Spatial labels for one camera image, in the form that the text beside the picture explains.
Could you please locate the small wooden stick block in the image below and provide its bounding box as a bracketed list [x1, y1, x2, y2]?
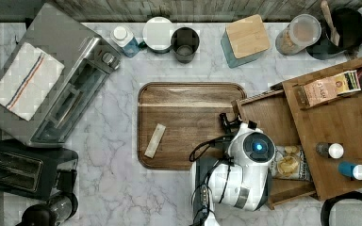
[144, 123, 166, 158]

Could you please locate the yellow tea box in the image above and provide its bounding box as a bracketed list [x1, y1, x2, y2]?
[333, 70, 361, 95]

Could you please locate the wooden spatula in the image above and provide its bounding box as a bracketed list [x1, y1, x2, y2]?
[321, 0, 340, 46]

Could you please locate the white cap blue bottle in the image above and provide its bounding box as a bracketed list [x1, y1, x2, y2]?
[110, 24, 140, 58]

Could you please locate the wooden drawer cabinet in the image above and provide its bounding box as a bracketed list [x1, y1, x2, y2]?
[272, 57, 362, 201]

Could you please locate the black coffee grinder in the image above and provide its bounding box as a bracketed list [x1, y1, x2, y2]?
[16, 192, 78, 226]

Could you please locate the black utensil holder pot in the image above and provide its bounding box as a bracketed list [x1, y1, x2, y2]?
[306, 8, 362, 60]

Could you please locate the teal box bamboo lid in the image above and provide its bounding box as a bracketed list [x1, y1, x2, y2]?
[221, 14, 271, 68]

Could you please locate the sea salt chips bag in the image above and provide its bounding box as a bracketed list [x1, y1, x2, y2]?
[270, 145, 312, 182]

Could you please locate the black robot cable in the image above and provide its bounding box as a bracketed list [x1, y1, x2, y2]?
[189, 133, 237, 226]

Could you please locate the dark shaker white cap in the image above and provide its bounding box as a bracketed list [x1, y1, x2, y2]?
[316, 142, 344, 159]

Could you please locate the white striped dish towel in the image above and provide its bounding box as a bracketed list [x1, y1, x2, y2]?
[0, 42, 65, 121]

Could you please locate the blue shaker white cap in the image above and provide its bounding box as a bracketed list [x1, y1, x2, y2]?
[337, 161, 362, 181]

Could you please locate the dark grey cup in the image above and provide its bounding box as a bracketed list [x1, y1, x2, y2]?
[171, 27, 200, 63]

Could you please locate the clear lidded food jar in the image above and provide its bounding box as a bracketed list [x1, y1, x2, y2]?
[275, 14, 321, 56]

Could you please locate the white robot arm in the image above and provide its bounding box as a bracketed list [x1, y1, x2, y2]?
[189, 121, 276, 226]

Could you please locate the black round bowl rim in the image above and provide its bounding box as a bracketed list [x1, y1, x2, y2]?
[321, 191, 362, 226]

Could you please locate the wooden drawer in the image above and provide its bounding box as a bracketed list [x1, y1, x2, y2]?
[232, 89, 316, 210]

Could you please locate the black slot toaster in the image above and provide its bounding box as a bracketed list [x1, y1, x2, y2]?
[0, 139, 78, 201]

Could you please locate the silver toaster oven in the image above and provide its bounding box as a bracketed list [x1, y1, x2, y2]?
[0, 3, 121, 148]

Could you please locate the white lidded round canister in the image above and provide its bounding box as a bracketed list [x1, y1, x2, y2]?
[142, 17, 174, 54]

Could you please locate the wooden serving tray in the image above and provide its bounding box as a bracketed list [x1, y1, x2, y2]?
[137, 82, 247, 170]

